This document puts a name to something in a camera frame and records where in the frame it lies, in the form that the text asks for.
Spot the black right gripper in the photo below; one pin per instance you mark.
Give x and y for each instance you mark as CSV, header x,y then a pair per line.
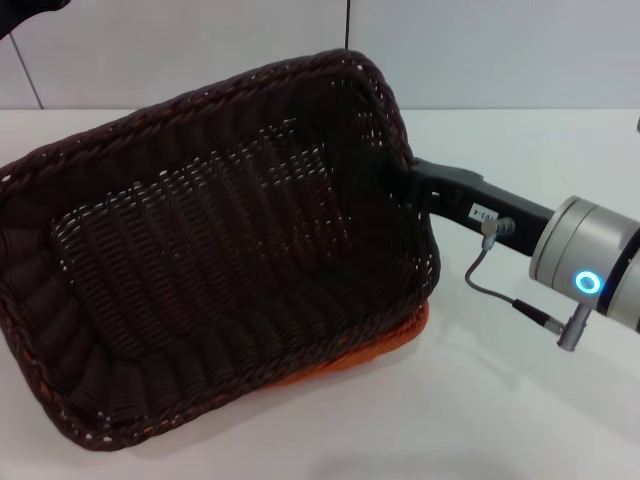
x,y
520,215

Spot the dark brown woven basket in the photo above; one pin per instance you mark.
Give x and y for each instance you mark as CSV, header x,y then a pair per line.
x,y
200,280

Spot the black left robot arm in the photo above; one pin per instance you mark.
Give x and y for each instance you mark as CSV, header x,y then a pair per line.
x,y
25,12

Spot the orange woven plastic basket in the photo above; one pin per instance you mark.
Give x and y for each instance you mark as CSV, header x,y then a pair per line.
x,y
395,340

